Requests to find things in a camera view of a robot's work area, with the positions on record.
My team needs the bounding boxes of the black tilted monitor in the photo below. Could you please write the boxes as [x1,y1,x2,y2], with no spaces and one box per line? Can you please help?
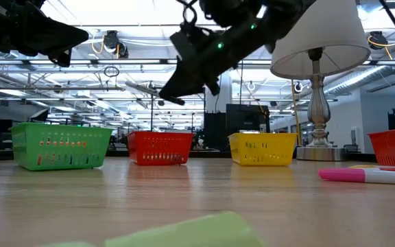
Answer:
[28,108,50,123]

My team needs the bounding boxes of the green plastic basket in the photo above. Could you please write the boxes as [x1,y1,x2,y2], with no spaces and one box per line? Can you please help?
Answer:
[8,122,113,172]

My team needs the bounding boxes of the yellow plastic basket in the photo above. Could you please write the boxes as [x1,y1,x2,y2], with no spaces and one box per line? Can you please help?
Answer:
[227,132,298,167]

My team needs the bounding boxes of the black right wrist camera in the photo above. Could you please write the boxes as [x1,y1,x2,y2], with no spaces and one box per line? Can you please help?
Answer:
[169,23,202,58]

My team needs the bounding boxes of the black stand frame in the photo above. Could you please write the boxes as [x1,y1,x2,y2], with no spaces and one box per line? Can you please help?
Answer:
[149,85,206,133]

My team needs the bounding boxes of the red plastic basket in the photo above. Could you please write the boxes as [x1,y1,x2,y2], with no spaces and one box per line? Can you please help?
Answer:
[127,130,195,166]
[368,126,395,169]

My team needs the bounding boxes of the white shade table lamp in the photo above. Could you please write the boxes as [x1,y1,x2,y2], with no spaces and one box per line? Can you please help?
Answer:
[270,0,372,162]

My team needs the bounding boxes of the small pink-capped white marker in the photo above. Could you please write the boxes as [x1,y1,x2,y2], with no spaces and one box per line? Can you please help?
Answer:
[318,167,395,187]

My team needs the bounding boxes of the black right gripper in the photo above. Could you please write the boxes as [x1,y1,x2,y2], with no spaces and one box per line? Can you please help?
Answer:
[158,30,241,99]

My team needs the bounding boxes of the yellow-green highlighter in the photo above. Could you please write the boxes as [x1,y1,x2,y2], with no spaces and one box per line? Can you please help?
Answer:
[41,211,267,247]

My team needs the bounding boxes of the black cabinet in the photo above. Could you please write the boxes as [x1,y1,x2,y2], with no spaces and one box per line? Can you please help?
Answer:
[203,112,228,152]

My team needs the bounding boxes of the black ceiling cable reel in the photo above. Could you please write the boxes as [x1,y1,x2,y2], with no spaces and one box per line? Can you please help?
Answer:
[101,30,130,59]
[368,30,390,51]

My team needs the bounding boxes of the black Expo marker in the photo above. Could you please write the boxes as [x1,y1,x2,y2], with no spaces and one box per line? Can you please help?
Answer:
[124,80,187,106]

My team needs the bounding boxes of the yellow hanging cord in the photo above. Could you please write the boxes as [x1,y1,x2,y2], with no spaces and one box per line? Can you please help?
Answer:
[290,79,303,147]

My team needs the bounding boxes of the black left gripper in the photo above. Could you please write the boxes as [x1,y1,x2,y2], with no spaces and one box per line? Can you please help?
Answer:
[0,0,89,68]

